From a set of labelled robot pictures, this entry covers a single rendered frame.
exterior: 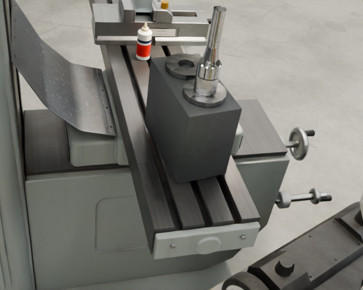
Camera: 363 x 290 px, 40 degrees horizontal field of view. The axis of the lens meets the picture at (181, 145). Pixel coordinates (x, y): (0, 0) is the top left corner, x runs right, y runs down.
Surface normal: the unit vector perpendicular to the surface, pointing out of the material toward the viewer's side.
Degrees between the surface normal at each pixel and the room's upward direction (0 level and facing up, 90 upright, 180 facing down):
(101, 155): 90
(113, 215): 90
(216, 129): 90
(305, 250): 0
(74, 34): 0
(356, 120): 0
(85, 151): 90
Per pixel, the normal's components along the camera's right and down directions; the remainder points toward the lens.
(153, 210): 0.12, -0.75
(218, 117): 0.38, 0.64
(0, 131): 0.65, 0.54
